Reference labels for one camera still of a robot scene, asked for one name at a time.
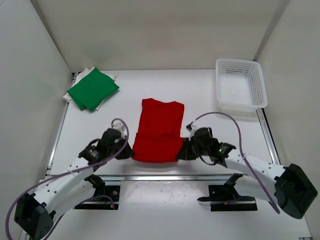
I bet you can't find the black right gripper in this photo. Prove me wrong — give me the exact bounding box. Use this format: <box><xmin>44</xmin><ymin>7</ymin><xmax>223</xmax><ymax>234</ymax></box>
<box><xmin>176</xmin><ymin>137</ymin><xmax>210</xmax><ymax>161</ymax></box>

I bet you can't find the red t shirt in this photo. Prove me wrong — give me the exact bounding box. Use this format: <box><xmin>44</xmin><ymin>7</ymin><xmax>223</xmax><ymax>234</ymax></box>
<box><xmin>132</xmin><ymin>98</ymin><xmax>185</xmax><ymax>164</ymax></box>

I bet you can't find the green t shirt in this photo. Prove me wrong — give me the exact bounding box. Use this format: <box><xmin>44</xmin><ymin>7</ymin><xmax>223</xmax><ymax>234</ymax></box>
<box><xmin>66</xmin><ymin>68</ymin><xmax>120</xmax><ymax>112</ymax></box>

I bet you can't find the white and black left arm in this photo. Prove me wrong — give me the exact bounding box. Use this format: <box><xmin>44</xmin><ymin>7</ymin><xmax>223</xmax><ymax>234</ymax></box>
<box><xmin>14</xmin><ymin>118</ymin><xmax>132</xmax><ymax>240</ymax></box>

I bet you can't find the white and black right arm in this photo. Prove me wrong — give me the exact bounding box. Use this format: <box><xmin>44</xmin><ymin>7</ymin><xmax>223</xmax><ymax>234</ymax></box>
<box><xmin>176</xmin><ymin>124</ymin><xmax>318</xmax><ymax>219</ymax></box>

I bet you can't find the white plastic basket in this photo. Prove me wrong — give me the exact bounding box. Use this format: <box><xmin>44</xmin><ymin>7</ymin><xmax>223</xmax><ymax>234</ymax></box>
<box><xmin>215</xmin><ymin>58</ymin><xmax>268</xmax><ymax>113</ymax></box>

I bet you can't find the aluminium table edge rail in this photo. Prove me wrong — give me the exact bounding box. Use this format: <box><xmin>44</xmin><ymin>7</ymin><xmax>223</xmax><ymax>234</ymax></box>
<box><xmin>99</xmin><ymin>174</ymin><xmax>232</xmax><ymax>182</ymax></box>

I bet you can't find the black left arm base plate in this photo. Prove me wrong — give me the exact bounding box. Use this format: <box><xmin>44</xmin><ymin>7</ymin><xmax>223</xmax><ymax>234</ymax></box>
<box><xmin>74</xmin><ymin>174</ymin><xmax>121</xmax><ymax>211</ymax></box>

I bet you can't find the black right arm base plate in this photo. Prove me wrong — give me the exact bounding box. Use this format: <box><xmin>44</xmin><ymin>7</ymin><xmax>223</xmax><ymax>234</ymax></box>
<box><xmin>197</xmin><ymin>173</ymin><xmax>258</xmax><ymax>212</ymax></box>

